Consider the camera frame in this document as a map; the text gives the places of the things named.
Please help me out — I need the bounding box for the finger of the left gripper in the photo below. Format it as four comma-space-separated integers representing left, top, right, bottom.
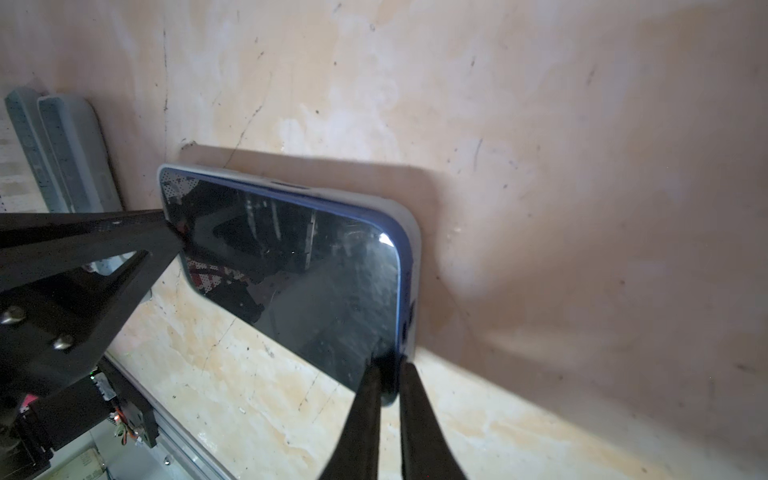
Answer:
1, 210, 184, 396

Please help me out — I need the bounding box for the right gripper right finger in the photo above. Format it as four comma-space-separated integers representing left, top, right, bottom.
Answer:
399, 361, 466, 479

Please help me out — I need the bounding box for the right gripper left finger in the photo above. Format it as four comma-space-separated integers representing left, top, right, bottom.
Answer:
319, 364, 381, 479

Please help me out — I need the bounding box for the light blue case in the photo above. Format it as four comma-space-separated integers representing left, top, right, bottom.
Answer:
37, 94, 123, 213
4, 87, 70, 213
157, 163, 422, 361

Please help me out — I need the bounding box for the black phone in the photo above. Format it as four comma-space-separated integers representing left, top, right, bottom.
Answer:
159, 167, 415, 406

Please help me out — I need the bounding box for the light blue case front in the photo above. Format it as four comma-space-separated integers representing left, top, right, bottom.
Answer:
157, 163, 422, 361

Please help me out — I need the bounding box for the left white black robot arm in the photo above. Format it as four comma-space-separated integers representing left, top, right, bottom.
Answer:
1, 210, 183, 479

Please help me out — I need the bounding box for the aluminium front rail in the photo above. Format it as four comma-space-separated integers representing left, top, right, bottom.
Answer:
105, 353, 235, 479

